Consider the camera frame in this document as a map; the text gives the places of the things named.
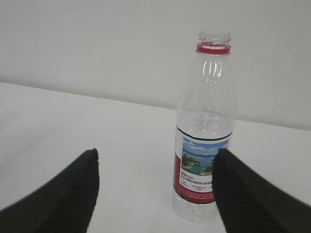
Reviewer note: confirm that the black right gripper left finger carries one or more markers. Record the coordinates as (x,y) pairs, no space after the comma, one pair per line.
(65,204)

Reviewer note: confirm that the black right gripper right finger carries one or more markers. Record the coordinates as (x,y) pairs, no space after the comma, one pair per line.
(248,203)

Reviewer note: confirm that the clear plastic water bottle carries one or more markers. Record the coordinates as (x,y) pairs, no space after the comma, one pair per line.
(205,120)

